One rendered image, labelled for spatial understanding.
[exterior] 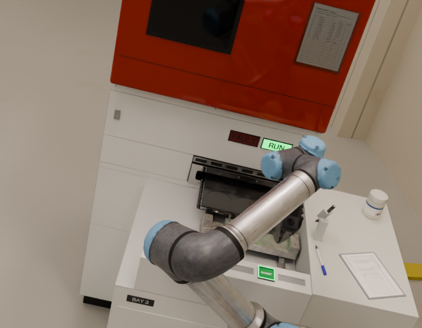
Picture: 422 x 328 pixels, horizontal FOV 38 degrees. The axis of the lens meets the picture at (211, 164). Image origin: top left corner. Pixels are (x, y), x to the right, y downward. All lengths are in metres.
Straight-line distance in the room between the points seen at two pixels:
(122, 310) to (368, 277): 0.82
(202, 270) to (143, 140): 1.11
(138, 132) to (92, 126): 1.97
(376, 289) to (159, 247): 0.89
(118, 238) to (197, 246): 1.36
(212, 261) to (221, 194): 1.01
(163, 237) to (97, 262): 1.39
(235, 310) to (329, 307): 0.47
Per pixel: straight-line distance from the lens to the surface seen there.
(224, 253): 1.38
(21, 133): 4.19
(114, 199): 2.59
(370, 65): 4.86
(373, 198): 2.38
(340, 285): 2.06
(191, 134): 2.37
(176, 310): 2.06
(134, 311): 2.08
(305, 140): 1.71
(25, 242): 3.35
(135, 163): 2.47
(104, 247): 2.77
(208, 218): 2.21
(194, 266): 1.39
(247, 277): 1.95
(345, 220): 2.36
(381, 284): 2.14
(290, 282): 2.00
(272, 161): 1.62
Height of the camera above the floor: 2.25
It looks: 32 degrees down
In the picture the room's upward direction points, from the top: 15 degrees clockwise
